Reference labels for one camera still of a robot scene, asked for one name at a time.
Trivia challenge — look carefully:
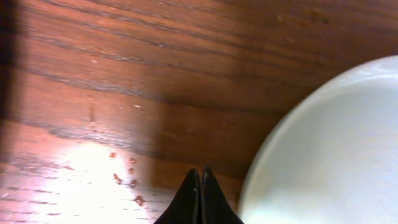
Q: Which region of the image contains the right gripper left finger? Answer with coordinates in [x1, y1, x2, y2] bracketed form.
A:
[154, 169, 200, 224]

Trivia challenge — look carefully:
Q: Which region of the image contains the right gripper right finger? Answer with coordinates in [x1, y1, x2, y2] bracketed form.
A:
[202, 168, 243, 224]

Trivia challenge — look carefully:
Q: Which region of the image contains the mint plate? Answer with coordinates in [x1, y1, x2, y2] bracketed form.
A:
[238, 56, 397, 224]

